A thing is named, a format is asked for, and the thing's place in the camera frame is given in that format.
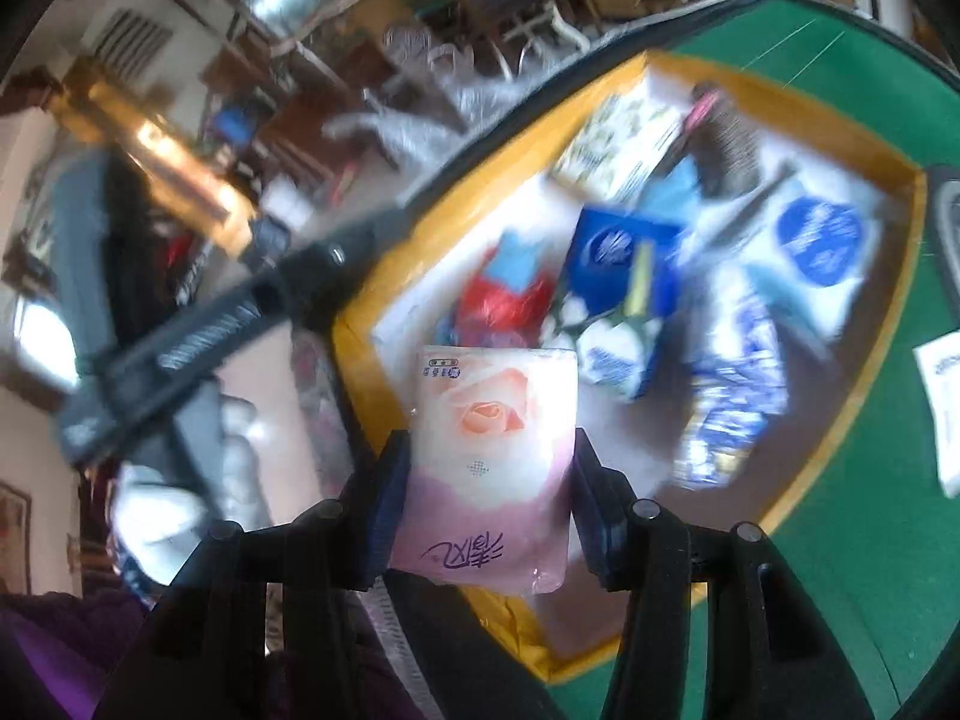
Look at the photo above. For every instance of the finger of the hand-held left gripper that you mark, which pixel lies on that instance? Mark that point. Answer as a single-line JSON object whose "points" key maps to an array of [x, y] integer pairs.
{"points": [[337, 247]]}

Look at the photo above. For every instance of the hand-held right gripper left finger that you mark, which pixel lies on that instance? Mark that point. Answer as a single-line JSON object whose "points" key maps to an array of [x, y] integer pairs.
{"points": [[390, 510]]}

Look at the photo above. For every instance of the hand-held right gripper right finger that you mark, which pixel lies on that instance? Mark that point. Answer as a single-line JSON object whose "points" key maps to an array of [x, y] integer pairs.
{"points": [[591, 510]]}

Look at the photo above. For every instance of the yellow cardboard box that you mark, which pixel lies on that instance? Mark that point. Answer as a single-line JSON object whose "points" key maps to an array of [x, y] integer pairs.
{"points": [[390, 292]]}

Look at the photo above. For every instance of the pink tissue pack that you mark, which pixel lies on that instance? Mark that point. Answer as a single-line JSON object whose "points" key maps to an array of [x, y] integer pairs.
{"points": [[491, 457]]}

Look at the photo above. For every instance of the person's left hand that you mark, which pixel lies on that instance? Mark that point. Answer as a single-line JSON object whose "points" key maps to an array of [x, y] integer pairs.
{"points": [[150, 525]]}

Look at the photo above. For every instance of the small white and blue pack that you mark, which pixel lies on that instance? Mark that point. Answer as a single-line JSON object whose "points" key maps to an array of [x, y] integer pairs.
{"points": [[619, 360]]}

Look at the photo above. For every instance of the red shiny wrapper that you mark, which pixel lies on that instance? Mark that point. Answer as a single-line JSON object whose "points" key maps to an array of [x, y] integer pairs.
{"points": [[502, 311]]}

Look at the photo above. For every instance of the clear bag with blue print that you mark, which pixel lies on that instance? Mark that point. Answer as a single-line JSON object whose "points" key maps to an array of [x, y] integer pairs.
{"points": [[731, 390]]}

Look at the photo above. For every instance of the golden ceiling lamp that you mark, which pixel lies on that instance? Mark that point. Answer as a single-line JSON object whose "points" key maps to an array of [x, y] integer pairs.
{"points": [[157, 142]]}

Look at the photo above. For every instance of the blue tissue box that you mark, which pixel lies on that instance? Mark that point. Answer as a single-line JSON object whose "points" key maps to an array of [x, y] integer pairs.
{"points": [[622, 255]]}

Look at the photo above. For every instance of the air vent grille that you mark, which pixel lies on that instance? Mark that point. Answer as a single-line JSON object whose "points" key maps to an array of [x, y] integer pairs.
{"points": [[131, 45]]}

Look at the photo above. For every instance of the white printed tissue pack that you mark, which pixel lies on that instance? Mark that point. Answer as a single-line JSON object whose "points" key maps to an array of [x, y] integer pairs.
{"points": [[611, 146]]}

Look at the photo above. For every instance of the flat blue cloth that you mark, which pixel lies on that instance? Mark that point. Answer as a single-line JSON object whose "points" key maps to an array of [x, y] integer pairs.
{"points": [[667, 195]]}

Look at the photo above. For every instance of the purple clothing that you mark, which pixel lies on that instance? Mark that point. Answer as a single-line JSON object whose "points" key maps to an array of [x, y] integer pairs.
{"points": [[60, 652]]}

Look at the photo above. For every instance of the white paper packet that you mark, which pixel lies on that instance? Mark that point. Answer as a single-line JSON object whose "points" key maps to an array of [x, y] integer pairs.
{"points": [[941, 412]]}

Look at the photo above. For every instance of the speckled scouring pad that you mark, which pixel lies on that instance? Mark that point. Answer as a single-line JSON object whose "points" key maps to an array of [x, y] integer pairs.
{"points": [[727, 142]]}

